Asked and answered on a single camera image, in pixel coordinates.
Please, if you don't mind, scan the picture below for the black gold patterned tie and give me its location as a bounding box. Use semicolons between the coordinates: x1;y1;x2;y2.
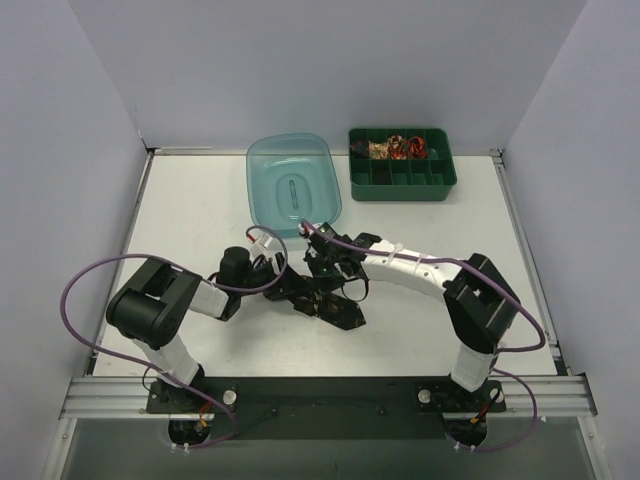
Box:
263;276;366;331

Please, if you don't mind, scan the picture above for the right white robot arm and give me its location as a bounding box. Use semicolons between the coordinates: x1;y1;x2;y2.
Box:
300;221;520;392

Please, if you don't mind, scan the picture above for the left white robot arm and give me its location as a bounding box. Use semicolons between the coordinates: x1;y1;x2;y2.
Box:
106;246;288;388

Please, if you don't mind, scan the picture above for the teal plastic tub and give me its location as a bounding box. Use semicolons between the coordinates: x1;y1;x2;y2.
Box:
246;133;342;238

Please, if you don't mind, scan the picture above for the green compartment organizer box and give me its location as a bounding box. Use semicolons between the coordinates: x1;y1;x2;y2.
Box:
348;127;457;202

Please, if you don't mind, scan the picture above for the dark rolled tie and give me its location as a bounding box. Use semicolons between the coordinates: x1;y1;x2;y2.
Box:
350;140;369;158

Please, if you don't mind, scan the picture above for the beige patterned rolled tie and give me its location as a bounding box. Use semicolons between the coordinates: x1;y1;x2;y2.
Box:
368;141;390;160

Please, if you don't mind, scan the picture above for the red black patterned rolled tie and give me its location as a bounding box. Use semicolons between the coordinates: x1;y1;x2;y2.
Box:
388;134;408;160

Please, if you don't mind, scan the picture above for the orange black rolled tie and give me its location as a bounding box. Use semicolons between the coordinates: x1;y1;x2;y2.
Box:
407;135;428;159

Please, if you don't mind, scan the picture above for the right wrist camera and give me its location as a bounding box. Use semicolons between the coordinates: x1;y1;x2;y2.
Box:
299;219;337;248

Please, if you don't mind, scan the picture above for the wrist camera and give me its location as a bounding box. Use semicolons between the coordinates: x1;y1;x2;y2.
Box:
249;233;274;258
299;219;337;248

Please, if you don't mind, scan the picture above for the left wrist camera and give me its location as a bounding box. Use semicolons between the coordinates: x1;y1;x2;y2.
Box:
249;233;274;258

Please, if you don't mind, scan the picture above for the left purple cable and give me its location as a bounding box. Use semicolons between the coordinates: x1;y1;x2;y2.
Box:
59;224;289;450

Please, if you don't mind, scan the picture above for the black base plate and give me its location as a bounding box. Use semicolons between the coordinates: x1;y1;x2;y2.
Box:
145;376;506;444

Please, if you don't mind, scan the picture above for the aluminium rail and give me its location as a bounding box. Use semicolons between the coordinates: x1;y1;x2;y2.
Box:
60;376;598;420

